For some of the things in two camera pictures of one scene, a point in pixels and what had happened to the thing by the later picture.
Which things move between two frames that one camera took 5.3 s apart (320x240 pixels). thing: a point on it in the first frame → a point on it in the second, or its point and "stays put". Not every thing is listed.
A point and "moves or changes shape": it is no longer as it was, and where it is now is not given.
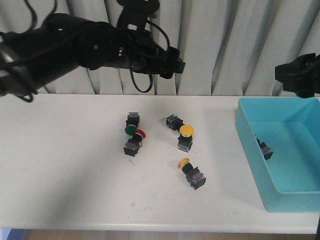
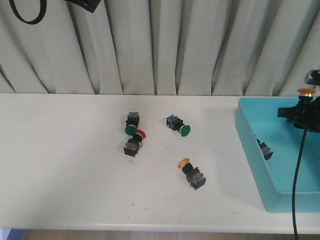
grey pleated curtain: x=229 y=47 stays put
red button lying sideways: x=133 y=145 stays put
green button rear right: x=174 y=122 stays put
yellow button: x=185 y=141 moves or changes shape
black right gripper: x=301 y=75 → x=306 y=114
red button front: x=265 y=149 stays put
